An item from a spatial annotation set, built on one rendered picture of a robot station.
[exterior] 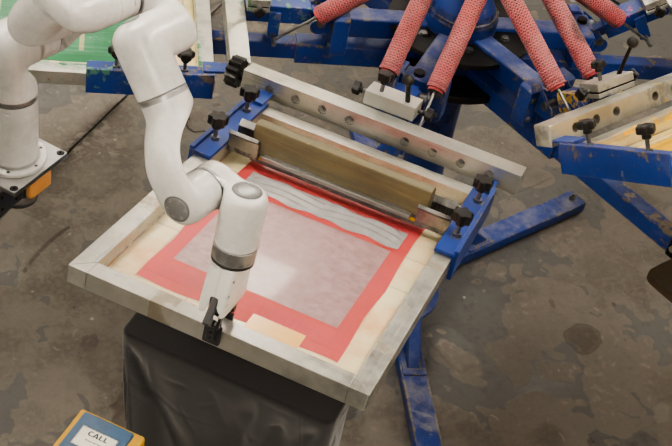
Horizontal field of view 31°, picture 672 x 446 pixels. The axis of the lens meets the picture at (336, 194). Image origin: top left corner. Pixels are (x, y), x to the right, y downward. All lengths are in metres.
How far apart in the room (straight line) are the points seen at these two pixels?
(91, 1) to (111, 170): 2.22
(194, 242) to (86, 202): 1.72
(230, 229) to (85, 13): 0.41
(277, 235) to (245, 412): 0.35
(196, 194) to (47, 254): 1.97
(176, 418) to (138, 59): 0.84
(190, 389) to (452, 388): 1.43
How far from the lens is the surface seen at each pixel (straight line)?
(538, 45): 3.01
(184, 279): 2.29
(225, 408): 2.41
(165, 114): 1.97
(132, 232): 2.33
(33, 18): 2.14
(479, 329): 3.88
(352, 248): 2.47
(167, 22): 2.00
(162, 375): 2.43
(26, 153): 2.42
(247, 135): 2.67
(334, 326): 2.26
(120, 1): 2.05
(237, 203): 1.96
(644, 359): 4.00
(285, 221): 2.50
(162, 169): 1.96
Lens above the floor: 2.72
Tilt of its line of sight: 40 degrees down
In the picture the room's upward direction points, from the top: 12 degrees clockwise
